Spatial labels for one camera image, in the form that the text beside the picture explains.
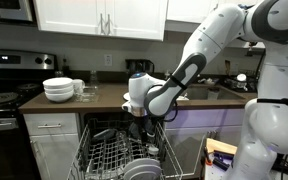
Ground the wire dishwasher rack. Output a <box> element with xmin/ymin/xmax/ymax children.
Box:
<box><xmin>66</xmin><ymin>119</ymin><xmax>185</xmax><ymax>180</ymax></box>

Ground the white bowl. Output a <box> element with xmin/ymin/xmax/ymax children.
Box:
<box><xmin>44</xmin><ymin>89</ymin><xmax>74</xmax><ymax>103</ymax></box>
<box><xmin>43</xmin><ymin>85</ymin><xmax>74</xmax><ymax>95</ymax></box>
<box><xmin>42</xmin><ymin>77</ymin><xmax>74</xmax><ymax>90</ymax></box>

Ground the silver drawer handle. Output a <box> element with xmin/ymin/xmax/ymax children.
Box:
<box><xmin>37</xmin><ymin>123</ymin><xmax>62</xmax><ymax>129</ymax></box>

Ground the black stainless stove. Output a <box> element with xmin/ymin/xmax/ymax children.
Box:
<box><xmin>0</xmin><ymin>49</ymin><xmax>57</xmax><ymax>180</ymax></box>

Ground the black tool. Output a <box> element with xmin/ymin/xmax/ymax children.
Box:
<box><xmin>212</xmin><ymin>157</ymin><xmax>231</xmax><ymax>172</ymax></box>

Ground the black drying rack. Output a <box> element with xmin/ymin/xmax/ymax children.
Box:
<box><xmin>222</xmin><ymin>74</ymin><xmax>257</xmax><ymax>93</ymax></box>

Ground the white mug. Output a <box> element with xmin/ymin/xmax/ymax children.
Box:
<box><xmin>72</xmin><ymin>78</ymin><xmax>86</xmax><ymax>96</ymax></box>

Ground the white lower cabinet door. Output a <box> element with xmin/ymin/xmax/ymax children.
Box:
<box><xmin>28</xmin><ymin>133</ymin><xmax>82</xmax><ymax>180</ymax></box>

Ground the clear glass dish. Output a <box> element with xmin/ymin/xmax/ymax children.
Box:
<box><xmin>74</xmin><ymin>85</ymin><xmax>100</xmax><ymax>103</ymax></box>

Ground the orange handled tool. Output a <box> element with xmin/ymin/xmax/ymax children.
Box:
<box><xmin>203</xmin><ymin>146</ymin><xmax>213</xmax><ymax>167</ymax></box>

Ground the white lower drawer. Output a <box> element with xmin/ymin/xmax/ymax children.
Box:
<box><xmin>23</xmin><ymin>112</ymin><xmax>79</xmax><ymax>136</ymax></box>

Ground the stainless microwave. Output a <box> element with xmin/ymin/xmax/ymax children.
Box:
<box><xmin>0</xmin><ymin>0</ymin><xmax>34</xmax><ymax>24</ymax></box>

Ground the white round container lid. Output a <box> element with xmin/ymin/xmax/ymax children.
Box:
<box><xmin>236</xmin><ymin>73</ymin><xmax>248</xmax><ymax>83</ymax></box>

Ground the white upper cabinet over sink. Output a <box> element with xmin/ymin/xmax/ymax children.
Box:
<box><xmin>166</xmin><ymin>0</ymin><xmax>267</xmax><ymax>50</ymax></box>

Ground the purple tool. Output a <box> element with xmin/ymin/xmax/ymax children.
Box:
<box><xmin>213</xmin><ymin>149</ymin><xmax>235</xmax><ymax>161</ymax></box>

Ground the wooden utensil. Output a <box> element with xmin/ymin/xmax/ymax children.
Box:
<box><xmin>224</xmin><ymin>59</ymin><xmax>232</xmax><ymax>76</ymax></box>

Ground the white cloth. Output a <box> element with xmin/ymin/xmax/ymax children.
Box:
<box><xmin>176</xmin><ymin>94</ymin><xmax>190</xmax><ymax>102</ymax></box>

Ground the black kitchen utensil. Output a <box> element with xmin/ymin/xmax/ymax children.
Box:
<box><xmin>91</xmin><ymin>128</ymin><xmax>118</xmax><ymax>145</ymax></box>

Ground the wooden board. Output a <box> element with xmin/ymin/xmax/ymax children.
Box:
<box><xmin>205</xmin><ymin>137</ymin><xmax>238</xmax><ymax>156</ymax></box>

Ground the stainless kitchen sink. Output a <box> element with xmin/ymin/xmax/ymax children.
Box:
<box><xmin>183</xmin><ymin>84</ymin><xmax>247</xmax><ymax>102</ymax></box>

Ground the white wall outlet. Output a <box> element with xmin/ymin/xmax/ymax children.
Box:
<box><xmin>104</xmin><ymin>53</ymin><xmax>113</xmax><ymax>67</ymax></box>

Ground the white sink base cabinet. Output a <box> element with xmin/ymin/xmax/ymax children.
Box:
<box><xmin>163</xmin><ymin>108</ymin><xmax>247</xmax><ymax>178</ymax></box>

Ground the silver cabinet door handle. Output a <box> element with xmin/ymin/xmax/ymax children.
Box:
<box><xmin>98</xmin><ymin>12</ymin><xmax>105</xmax><ymax>35</ymax></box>
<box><xmin>106</xmin><ymin>13</ymin><xmax>113</xmax><ymax>36</ymax></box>

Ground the clear drinking glass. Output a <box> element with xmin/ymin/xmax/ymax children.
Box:
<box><xmin>116</xmin><ymin>130</ymin><xmax>129</xmax><ymax>148</ymax></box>

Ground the tall clear glass jar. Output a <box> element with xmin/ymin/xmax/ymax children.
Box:
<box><xmin>89</xmin><ymin>69</ymin><xmax>99</xmax><ymax>88</ymax></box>

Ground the dark bottle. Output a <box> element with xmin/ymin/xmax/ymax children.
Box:
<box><xmin>62</xmin><ymin>57</ymin><xmax>71</xmax><ymax>77</ymax></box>

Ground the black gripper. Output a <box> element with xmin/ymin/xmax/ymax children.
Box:
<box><xmin>133</xmin><ymin>114</ymin><xmax>152</xmax><ymax>148</ymax></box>

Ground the dishwasher with open door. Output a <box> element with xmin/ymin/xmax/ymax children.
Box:
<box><xmin>79</xmin><ymin>111</ymin><xmax>208</xmax><ymax>180</ymax></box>

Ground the black bowl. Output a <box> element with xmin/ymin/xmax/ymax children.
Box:
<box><xmin>127</xmin><ymin>119</ymin><xmax>157</xmax><ymax>139</ymax></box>

